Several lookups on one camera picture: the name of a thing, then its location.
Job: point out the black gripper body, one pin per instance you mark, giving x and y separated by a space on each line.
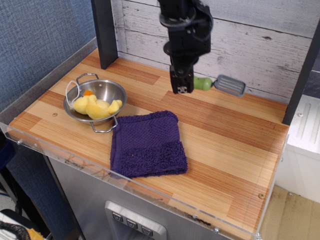
189 28

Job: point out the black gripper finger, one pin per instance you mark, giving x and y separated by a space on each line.
175 81
188 83

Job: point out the green handled grey spatula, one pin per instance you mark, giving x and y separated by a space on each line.
223 83

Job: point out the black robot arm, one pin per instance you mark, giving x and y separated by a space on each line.
189 25

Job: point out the purple terry cloth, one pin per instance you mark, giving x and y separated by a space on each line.
148 145

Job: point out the yellow plush duck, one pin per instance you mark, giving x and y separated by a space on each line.
95 108

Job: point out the white side cabinet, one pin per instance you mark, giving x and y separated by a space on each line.
299 167

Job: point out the stainless steel cabinet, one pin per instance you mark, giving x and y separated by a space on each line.
87 194

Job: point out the silver button control panel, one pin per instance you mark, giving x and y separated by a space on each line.
126 224

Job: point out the clear acrylic front guard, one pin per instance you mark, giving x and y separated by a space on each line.
226 188

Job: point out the stainless steel bowl with handles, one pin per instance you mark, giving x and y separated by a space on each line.
104 89

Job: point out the dark grey left post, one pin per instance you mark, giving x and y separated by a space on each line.
105 32

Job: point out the dark grey post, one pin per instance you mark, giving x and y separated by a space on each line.
105 32
303 77

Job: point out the dark grey right post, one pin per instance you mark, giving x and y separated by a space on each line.
303 77

